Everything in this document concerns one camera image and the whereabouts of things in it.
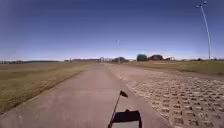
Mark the small dark tree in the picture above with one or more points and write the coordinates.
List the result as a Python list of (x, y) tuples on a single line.
[(141, 57)]

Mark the grey concrete path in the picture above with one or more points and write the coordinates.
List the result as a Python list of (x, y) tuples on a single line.
[(83, 96)]

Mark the large dark tree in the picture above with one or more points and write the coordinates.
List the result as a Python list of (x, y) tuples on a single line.
[(156, 57)]

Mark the grid paver strip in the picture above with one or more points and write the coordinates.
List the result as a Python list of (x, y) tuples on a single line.
[(186, 98)]

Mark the dry grass field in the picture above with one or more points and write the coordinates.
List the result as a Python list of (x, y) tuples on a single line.
[(26, 80)]

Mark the grass verge beside pavers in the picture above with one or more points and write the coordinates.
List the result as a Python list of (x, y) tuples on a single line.
[(200, 66)]

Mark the distant row of trees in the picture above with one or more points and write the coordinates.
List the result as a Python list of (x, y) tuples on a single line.
[(20, 62)]

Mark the tall street lamp pole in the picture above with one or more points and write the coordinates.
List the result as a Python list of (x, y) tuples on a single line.
[(207, 31)]

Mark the distant gate frame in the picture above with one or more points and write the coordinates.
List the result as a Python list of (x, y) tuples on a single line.
[(101, 59)]

